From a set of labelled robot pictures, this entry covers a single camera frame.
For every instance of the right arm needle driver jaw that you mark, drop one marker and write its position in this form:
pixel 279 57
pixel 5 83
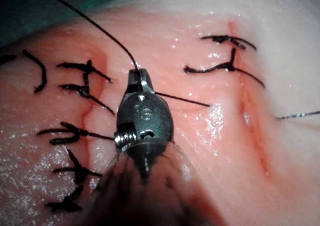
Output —
pixel 146 82
pixel 133 82

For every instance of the right arm needle driver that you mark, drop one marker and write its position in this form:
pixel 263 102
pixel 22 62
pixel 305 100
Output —
pixel 147 116

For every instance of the dark right arm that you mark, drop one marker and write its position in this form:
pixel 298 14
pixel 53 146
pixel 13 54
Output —
pixel 140 203

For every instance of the black stitching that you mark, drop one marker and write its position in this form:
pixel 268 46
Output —
pixel 231 66
pixel 88 68

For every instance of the tissue pad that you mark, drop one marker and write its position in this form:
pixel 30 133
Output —
pixel 200 148

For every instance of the short black thread piece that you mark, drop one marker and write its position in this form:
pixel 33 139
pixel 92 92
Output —
pixel 6 59
pixel 44 76

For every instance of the blue-green cloth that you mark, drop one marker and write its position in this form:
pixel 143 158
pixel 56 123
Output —
pixel 37 9

